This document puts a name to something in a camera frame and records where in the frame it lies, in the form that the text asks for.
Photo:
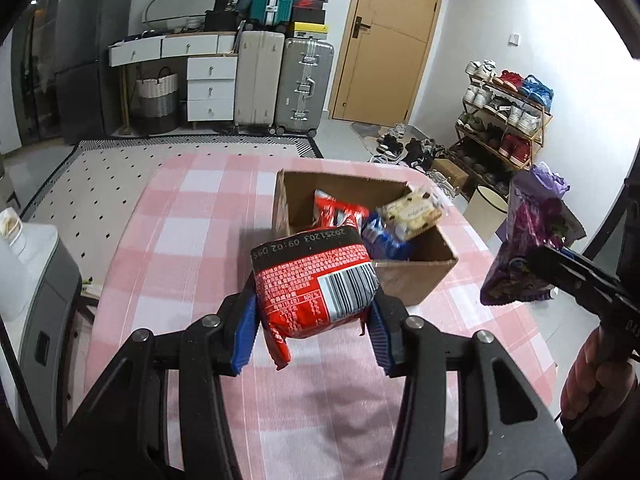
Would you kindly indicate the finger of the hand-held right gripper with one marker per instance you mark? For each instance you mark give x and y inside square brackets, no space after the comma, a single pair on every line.
[570,270]

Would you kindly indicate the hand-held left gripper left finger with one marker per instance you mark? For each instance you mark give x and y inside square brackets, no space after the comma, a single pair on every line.
[245,330]

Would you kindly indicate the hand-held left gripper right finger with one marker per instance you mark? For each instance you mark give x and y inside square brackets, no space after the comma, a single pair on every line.
[382,340]

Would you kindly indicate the purple candy bag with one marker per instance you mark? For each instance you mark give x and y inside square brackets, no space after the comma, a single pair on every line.
[525,240]

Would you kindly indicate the red black-edged snack packet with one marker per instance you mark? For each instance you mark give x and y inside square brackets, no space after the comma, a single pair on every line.
[310,285]

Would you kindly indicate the blue cookie packet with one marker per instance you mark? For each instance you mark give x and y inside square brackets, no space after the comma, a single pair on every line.
[385,240]

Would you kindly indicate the clear cake packet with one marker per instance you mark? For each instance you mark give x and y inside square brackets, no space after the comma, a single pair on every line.
[410,212]

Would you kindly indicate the red white snack packet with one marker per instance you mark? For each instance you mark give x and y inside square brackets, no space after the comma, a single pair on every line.
[340,215]

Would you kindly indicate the person's right hand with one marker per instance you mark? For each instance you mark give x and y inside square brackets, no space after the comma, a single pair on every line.
[580,380]

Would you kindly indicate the purple gift bag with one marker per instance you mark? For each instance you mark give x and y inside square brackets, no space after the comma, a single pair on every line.
[550,182]

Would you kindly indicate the pink checkered tablecloth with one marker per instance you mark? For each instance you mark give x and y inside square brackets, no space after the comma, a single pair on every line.
[200,240]

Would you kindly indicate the cream waste bin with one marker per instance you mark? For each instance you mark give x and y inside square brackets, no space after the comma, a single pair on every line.
[487,210]

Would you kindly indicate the wooden shoe rack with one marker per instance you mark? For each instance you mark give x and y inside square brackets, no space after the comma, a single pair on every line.
[542,132]

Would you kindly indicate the small brown cardboard box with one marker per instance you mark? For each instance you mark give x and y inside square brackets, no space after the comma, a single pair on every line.
[450,172]

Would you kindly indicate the rows of sneakers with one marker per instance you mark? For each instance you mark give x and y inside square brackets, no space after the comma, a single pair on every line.
[510,110]

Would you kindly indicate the pile of shoes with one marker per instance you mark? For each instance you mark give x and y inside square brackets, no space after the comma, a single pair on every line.
[415,152]

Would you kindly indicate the dotted rug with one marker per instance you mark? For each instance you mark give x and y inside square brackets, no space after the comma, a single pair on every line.
[115,190]

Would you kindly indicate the grey side cabinet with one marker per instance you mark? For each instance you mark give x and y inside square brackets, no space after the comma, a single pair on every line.
[45,300]

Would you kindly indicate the grey door mat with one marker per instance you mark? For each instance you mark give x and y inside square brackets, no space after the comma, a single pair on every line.
[365,135]

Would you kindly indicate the white kettle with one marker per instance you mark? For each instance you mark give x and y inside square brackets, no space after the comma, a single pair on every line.
[12,280]

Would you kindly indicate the white drawer unit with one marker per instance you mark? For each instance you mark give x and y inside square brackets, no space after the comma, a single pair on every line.
[211,87]

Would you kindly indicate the woven laundry basket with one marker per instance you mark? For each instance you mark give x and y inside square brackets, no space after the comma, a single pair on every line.
[157,100]

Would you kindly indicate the silver suitcase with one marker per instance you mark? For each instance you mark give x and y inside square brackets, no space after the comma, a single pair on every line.
[302,85]

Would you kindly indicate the beige suitcase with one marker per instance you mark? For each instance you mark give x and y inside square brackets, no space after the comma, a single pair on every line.
[257,77]

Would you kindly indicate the white bowl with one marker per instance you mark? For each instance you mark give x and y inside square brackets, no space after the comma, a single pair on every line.
[9,222]

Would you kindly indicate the white dressing table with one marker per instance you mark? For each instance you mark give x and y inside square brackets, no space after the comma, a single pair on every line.
[170,47]

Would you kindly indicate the wooden door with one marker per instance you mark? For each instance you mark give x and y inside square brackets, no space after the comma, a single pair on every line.
[390,35]

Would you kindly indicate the black bag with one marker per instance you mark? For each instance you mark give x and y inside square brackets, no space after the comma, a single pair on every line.
[222,20]

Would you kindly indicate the grey refrigerator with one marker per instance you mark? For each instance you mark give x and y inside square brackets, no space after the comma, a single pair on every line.
[90,50]

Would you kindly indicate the arched mirror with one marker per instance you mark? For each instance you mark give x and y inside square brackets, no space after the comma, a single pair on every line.
[175,7]

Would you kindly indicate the red shoe box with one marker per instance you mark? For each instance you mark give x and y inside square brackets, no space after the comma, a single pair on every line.
[309,4]

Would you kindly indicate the dark glass cabinet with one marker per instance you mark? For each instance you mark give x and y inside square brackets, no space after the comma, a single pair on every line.
[30,75]

